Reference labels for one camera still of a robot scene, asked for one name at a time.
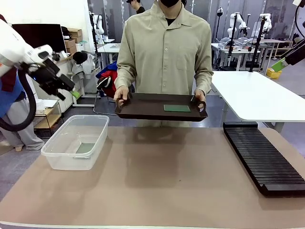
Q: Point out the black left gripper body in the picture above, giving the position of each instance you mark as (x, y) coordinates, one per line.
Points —
(47, 76)

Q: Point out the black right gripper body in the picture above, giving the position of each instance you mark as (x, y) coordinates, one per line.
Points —
(296, 53)

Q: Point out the small square green PCB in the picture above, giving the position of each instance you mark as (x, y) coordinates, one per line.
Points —
(85, 148)

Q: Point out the dark brown serving tray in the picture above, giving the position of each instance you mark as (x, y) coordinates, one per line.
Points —
(147, 109)

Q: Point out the wide rectangular green PCB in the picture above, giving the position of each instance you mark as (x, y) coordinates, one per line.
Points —
(177, 108)

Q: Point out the person's left forearm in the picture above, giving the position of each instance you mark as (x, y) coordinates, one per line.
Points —
(203, 78)

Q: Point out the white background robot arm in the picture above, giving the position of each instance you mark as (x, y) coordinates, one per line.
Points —
(232, 26)
(98, 23)
(267, 23)

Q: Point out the person's right forearm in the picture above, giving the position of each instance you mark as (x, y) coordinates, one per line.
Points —
(124, 76)

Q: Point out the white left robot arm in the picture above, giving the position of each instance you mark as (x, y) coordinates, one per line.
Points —
(14, 45)

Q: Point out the person's right hand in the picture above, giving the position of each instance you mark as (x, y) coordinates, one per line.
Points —
(122, 93)

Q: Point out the person's left hand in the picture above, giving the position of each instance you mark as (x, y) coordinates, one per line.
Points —
(201, 97)

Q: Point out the white desk cabinet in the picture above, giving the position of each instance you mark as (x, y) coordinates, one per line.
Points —
(64, 95)

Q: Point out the yellow plastic crate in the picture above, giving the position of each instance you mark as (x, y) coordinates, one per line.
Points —
(274, 74)

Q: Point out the wooden background table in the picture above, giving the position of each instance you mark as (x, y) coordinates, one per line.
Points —
(278, 45)

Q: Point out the small wooden shelf table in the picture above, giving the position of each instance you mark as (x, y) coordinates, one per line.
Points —
(47, 114)

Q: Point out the white garment on stand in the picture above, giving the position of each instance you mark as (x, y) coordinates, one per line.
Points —
(85, 68)

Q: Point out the black tripod stand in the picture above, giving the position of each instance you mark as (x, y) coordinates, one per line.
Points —
(258, 45)

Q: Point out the black cap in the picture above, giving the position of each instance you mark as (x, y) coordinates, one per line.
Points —
(79, 57)

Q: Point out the red and blue jacket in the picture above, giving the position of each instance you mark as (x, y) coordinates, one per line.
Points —
(107, 81)

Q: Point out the black computer monitor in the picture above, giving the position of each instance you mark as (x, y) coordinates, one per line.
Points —
(52, 35)

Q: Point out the clear plastic storage box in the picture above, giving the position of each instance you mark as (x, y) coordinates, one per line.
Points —
(71, 143)

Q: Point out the white background workbench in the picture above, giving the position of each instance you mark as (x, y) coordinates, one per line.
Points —
(231, 51)

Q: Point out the large cardboard box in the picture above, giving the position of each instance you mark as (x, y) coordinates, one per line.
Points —
(75, 32)

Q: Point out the white background desk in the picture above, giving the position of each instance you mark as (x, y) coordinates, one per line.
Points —
(107, 48)

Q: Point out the black computer tower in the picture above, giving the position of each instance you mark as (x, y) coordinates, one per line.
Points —
(215, 57)

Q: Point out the black slotted PCB rack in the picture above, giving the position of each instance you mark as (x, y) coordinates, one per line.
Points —
(259, 155)

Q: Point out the person in beige shirt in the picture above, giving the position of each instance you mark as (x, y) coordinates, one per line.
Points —
(166, 52)

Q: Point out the background person in black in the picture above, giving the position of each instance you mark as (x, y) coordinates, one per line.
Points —
(137, 7)

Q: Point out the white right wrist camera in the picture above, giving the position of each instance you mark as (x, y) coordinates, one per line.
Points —
(296, 2)

